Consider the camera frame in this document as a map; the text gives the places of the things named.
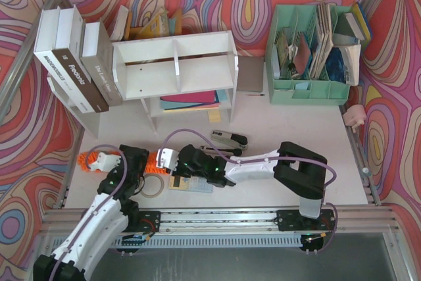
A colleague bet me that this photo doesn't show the clear tape roll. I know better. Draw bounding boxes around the clear tape roll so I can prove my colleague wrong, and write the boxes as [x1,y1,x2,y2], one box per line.
[141,174,165,198]

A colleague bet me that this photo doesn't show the orange microfiber duster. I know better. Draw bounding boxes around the orange microfiber duster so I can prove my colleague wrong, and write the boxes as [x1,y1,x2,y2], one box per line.
[77,151,170,174]

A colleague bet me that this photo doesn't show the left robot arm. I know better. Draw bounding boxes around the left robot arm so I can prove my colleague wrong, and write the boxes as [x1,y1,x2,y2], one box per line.
[32,145,149,280]

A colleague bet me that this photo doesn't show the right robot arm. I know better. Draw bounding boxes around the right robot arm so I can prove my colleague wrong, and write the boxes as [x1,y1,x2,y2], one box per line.
[172,141,328,219]

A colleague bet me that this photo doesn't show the white wooden bookshelf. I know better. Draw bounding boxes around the white wooden bookshelf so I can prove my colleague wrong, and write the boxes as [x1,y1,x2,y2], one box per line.
[112,31,239,130]

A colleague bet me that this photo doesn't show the beige blue calculator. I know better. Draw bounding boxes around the beige blue calculator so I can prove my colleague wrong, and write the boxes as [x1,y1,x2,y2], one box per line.
[168,176,213,193]

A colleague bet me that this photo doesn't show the yellow sticky notes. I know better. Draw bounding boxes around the yellow sticky notes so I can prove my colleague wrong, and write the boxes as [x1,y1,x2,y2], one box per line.
[208,110,221,123]

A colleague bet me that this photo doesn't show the black silver stapler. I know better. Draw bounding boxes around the black silver stapler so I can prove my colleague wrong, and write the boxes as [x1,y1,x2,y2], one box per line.
[210,130,248,150]

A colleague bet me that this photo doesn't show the stack of coloured paper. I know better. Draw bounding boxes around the stack of coloured paper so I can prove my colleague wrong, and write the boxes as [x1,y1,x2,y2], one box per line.
[159,89,228,112]

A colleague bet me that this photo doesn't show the white side shelf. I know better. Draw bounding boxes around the white side shelf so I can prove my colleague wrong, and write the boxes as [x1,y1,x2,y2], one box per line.
[47,74,111,139]

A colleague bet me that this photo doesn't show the grey book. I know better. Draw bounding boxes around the grey book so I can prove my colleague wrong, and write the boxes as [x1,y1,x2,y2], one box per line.
[80,21,122,107]

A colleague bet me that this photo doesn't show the brown book Fredonia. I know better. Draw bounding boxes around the brown book Fredonia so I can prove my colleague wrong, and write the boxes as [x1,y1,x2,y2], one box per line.
[52,7,109,113]

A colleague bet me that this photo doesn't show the books behind shelf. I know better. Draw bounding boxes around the books behind shelf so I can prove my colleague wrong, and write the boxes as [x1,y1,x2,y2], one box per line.
[107,5,182,42]

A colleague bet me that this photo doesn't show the mint green desk organizer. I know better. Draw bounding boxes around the mint green desk organizer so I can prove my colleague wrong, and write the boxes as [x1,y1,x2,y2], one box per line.
[265,3,350,106]

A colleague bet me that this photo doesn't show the pink pig figurine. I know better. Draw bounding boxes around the pink pig figurine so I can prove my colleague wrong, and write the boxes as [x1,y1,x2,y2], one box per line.
[342,105,366,133]

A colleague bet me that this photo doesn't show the white book Mademoiselle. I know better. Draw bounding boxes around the white book Mademoiselle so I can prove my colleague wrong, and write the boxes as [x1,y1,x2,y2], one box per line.
[34,9,87,113]

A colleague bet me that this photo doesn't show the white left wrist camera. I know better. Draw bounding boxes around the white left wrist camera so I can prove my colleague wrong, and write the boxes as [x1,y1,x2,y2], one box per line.
[87,151,121,172]

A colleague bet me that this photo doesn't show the aluminium mounting rail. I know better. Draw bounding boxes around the aluminium mounting rail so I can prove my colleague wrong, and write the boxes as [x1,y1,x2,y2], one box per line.
[39,205,400,235]

